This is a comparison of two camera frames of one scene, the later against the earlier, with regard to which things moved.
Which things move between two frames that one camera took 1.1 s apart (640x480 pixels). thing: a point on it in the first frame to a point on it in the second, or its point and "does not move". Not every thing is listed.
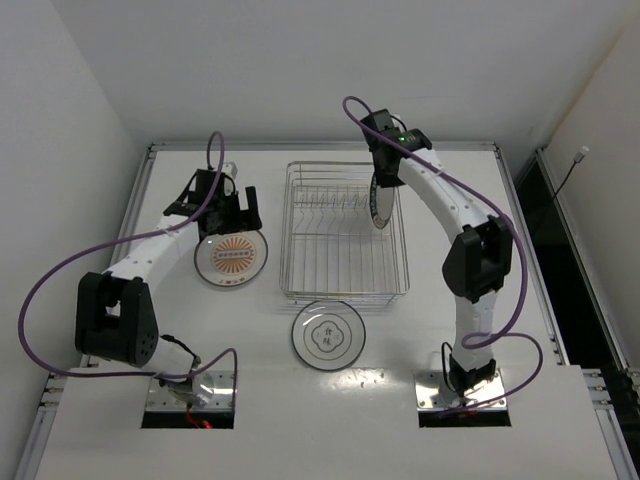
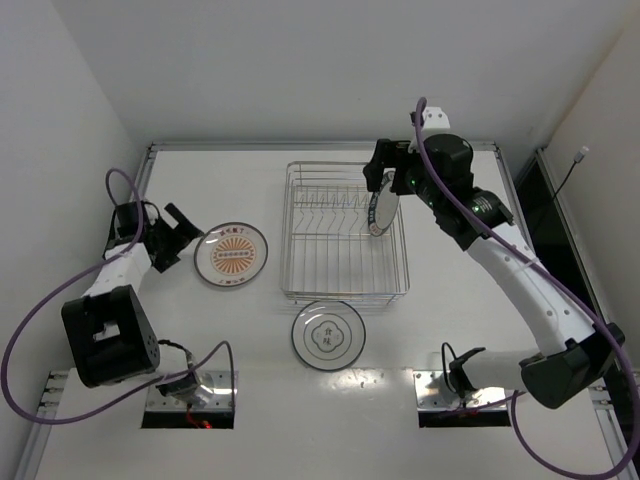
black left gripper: (236, 220) to (165, 241)
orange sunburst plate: (231, 259) does not move
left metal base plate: (203, 391) does not move
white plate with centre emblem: (328, 335) does not move
